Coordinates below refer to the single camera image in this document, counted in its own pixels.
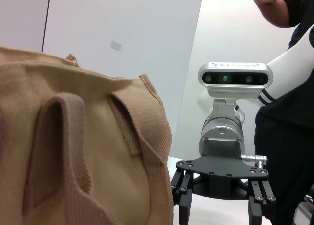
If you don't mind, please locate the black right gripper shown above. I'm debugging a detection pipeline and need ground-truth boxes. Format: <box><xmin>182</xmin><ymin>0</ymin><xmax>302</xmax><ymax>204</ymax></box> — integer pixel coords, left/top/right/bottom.
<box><xmin>171</xmin><ymin>139</ymin><xmax>277</xmax><ymax>225</ymax></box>

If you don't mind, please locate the khaki canvas food bag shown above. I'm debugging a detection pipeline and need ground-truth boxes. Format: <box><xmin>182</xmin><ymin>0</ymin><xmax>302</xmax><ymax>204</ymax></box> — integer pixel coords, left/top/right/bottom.
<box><xmin>0</xmin><ymin>46</ymin><xmax>175</xmax><ymax>225</ymax></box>

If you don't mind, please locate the person's bare forearm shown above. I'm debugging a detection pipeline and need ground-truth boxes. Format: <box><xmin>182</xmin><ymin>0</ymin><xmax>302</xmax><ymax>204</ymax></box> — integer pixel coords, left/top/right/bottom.
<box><xmin>253</xmin><ymin>0</ymin><xmax>290</xmax><ymax>28</ymax></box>

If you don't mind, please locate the person in black clothing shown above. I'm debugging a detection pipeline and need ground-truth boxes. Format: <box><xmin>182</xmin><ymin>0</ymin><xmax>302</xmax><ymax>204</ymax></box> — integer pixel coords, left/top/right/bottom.
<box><xmin>254</xmin><ymin>0</ymin><xmax>314</xmax><ymax>225</ymax></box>

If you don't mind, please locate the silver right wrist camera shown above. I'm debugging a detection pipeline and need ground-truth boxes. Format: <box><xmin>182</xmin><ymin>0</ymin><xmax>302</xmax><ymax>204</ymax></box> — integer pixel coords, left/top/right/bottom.
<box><xmin>197</xmin><ymin>62</ymin><xmax>274</xmax><ymax>99</ymax></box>

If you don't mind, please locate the white wall plate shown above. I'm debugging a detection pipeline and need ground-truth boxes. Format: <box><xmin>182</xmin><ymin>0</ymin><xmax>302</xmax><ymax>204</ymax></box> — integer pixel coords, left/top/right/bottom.
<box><xmin>109</xmin><ymin>40</ymin><xmax>123</xmax><ymax>51</ymax></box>

